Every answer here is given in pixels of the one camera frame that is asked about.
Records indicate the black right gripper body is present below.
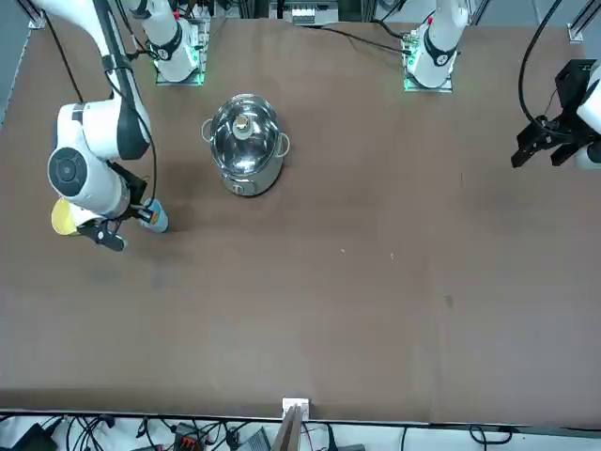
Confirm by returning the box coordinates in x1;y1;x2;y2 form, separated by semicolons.
116;164;147;221

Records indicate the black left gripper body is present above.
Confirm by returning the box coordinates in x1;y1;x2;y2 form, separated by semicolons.
544;59;598;142

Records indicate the blue plastic cup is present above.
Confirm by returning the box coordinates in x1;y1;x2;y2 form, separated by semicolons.
140;197;169;234

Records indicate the aluminium corner profile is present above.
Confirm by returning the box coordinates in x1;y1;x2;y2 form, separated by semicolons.
566;0;588;44

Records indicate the yellow plastic bowl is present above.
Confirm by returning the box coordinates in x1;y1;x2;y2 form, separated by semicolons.
50;196;84;236

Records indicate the stainless steel pot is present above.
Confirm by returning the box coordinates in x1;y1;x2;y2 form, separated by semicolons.
201;93;291;197

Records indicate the glass pot lid with knob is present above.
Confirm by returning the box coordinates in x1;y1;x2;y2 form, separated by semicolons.
209;95;282;174

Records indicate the grey power strip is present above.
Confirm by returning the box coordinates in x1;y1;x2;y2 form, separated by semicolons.
290;4;316;25

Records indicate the red black device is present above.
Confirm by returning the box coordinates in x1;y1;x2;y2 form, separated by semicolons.
172;422;208;451

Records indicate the black flat adapter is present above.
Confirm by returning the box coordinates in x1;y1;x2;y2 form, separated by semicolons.
0;421;54;451

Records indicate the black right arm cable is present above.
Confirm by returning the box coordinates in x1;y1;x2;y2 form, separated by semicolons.
135;112;159;203

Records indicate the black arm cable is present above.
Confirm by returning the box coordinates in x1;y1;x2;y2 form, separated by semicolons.
517;0;564;127
135;112;159;203

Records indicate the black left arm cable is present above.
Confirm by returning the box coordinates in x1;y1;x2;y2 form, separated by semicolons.
517;0;564;127

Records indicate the black left base cable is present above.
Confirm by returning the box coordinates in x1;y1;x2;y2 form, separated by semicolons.
300;22;409;55

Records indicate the aluminium camera post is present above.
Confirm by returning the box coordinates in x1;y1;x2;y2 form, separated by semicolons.
274;397;311;451

